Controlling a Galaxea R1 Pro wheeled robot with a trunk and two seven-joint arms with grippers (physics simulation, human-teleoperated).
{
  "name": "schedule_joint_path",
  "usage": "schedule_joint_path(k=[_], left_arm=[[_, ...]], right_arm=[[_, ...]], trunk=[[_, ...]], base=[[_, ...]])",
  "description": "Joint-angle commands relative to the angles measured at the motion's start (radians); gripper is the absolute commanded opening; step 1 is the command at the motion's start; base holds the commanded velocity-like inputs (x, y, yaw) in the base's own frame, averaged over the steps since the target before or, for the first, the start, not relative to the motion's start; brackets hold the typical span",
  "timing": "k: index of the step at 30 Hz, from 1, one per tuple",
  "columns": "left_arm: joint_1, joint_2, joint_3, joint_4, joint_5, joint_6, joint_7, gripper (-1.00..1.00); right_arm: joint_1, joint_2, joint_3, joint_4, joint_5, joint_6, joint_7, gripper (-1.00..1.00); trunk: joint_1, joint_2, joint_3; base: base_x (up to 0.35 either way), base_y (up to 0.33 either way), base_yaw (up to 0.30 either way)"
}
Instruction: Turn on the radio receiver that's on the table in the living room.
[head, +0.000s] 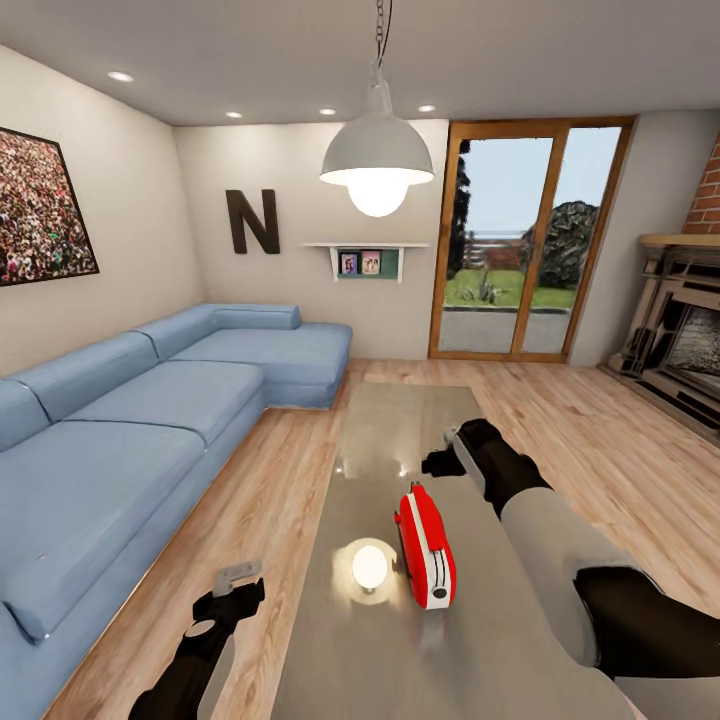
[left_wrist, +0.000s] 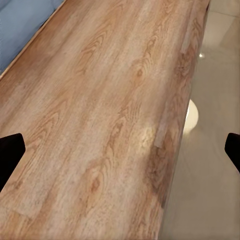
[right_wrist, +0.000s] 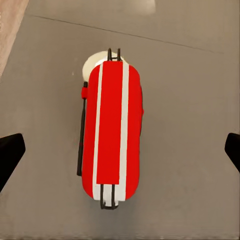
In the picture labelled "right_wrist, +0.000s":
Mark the radio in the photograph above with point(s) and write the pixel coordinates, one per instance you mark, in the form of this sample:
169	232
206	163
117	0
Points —
111	124

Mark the coffee table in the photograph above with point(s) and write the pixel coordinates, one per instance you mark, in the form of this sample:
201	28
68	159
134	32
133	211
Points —
187	54

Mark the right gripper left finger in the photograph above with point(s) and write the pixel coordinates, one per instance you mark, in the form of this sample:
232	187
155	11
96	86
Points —
12	148

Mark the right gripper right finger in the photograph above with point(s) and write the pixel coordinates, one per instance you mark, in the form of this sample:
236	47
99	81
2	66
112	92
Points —
232	148

